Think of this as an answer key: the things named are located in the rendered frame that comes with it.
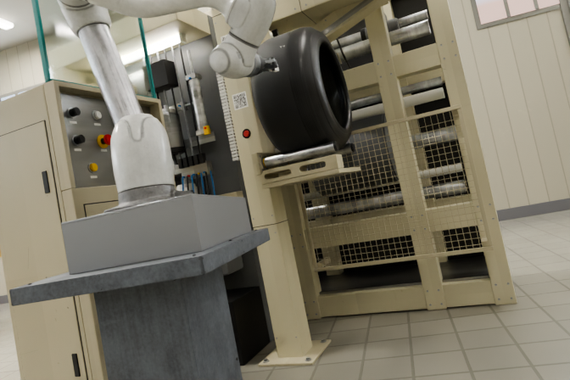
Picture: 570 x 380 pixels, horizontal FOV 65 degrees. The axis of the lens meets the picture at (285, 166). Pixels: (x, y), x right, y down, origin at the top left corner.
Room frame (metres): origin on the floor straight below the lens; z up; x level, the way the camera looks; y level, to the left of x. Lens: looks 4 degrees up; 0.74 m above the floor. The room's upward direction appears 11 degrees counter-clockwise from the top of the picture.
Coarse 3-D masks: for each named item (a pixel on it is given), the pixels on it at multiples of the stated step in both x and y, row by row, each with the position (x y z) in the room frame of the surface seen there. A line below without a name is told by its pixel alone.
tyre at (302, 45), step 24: (264, 48) 1.87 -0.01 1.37; (288, 48) 1.79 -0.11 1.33; (312, 48) 1.79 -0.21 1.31; (264, 72) 1.80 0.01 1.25; (288, 72) 1.76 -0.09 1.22; (312, 72) 1.75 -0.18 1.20; (336, 72) 2.20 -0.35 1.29; (264, 96) 1.80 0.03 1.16; (288, 96) 1.77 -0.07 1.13; (312, 96) 1.75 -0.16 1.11; (336, 96) 2.26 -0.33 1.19; (264, 120) 1.85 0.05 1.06; (288, 120) 1.81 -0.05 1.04; (312, 120) 1.79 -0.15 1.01; (336, 120) 1.87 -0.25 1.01; (288, 144) 1.90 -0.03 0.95; (312, 144) 1.89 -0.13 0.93
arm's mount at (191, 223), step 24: (96, 216) 1.10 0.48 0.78; (120, 216) 1.08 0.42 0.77; (144, 216) 1.07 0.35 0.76; (168, 216) 1.05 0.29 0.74; (192, 216) 1.04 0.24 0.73; (216, 216) 1.16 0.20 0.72; (240, 216) 1.32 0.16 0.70; (72, 240) 1.12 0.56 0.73; (96, 240) 1.10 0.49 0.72; (120, 240) 1.09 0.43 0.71; (144, 240) 1.07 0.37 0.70; (168, 240) 1.06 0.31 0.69; (192, 240) 1.04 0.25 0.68; (216, 240) 1.13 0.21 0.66; (72, 264) 1.12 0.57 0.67; (96, 264) 1.10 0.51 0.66; (120, 264) 1.09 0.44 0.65
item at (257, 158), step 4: (252, 156) 1.95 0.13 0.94; (256, 156) 1.94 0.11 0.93; (260, 156) 1.95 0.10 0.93; (264, 156) 1.99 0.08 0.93; (268, 156) 2.04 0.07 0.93; (256, 160) 1.94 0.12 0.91; (260, 160) 1.96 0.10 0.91; (256, 164) 1.94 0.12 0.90; (260, 164) 1.95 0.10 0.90; (284, 164) 2.20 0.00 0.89; (256, 168) 1.94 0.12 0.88; (260, 168) 1.95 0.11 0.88; (264, 168) 1.97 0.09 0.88; (268, 168) 2.02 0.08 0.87; (272, 168) 2.06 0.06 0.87; (256, 172) 1.94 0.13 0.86; (260, 172) 1.94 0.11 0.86; (280, 172) 2.14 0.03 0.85; (284, 172) 2.21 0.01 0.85
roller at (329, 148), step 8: (320, 144) 1.88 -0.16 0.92; (328, 144) 1.85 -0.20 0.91; (336, 144) 1.85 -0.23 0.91; (288, 152) 1.93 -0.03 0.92; (296, 152) 1.91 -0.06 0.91; (304, 152) 1.89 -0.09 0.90; (312, 152) 1.88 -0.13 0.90; (320, 152) 1.87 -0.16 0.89; (328, 152) 1.86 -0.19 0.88; (264, 160) 1.97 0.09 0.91; (272, 160) 1.95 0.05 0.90; (280, 160) 1.94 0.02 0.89; (288, 160) 1.93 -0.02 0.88; (296, 160) 1.93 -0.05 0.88
